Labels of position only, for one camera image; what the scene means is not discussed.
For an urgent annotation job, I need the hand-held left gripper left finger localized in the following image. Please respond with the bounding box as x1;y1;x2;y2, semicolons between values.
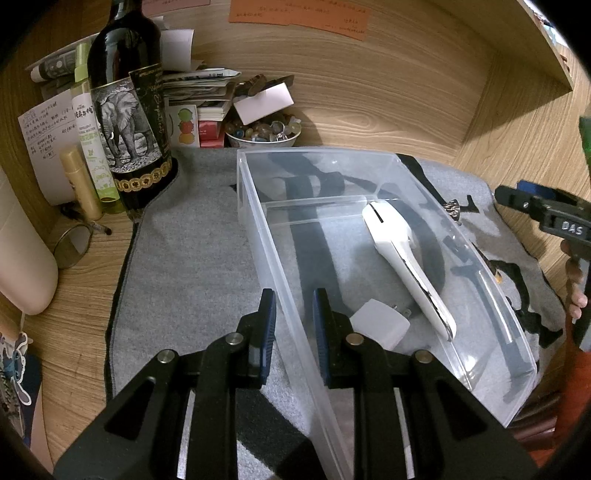
53;288;278;480

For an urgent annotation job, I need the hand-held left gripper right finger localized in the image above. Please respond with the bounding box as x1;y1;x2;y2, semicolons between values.
312;288;540;480

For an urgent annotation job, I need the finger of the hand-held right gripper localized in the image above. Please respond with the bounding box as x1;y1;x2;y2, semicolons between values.
516;180;580;206
495;185;546;220

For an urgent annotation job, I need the white charger plug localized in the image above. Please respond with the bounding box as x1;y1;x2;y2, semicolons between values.
349;299;413;352

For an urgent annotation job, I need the clear plastic storage box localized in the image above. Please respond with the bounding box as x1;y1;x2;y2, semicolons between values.
236;147;539;480

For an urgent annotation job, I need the person's right hand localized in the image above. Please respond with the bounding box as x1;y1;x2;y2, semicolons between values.
560;240;590;324

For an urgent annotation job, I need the green item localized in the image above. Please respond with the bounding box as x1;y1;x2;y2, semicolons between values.
578;115;591;171

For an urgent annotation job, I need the grey mat with black letters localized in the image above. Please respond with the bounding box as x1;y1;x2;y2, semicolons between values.
104;147;570;480

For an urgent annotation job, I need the wooden shelf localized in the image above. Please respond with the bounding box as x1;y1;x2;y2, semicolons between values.
519;0;578;90

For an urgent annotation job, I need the person's orange clothing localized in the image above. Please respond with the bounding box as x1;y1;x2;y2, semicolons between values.
551;318;591;444

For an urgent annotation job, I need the white bowl of stones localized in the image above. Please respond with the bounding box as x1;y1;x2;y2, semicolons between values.
225;113;303;149

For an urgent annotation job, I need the red box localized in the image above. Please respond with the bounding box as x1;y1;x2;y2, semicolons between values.
198;117;228;148

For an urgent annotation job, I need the small round mirror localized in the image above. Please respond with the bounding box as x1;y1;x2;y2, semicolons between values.
52;224;94;270

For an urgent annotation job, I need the fruit sticker card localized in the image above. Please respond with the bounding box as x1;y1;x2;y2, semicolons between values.
167;105;200;148

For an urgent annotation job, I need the white card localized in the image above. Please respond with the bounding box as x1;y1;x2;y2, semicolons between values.
233;84;295;125

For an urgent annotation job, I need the gold tube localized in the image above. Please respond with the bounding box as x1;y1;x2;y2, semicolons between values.
58;145;103;221

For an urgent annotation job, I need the dark wine bottle elephant label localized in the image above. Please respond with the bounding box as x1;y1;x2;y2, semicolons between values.
87;0;180;212

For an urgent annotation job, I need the stack of papers and books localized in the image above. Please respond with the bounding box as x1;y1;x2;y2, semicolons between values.
159;28;243;121

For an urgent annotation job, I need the beige mug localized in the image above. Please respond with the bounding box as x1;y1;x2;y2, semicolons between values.
0;168;59;316

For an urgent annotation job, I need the green spray bottle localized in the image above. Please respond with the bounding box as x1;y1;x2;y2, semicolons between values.
70;42;126;214

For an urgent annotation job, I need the orange paper note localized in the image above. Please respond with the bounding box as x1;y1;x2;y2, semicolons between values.
228;0;370;41

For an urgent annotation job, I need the white handwritten note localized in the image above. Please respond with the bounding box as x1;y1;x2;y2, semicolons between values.
17;95;80;206

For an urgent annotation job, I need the pink paper note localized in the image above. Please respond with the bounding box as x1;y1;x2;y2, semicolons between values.
142;0;209;16

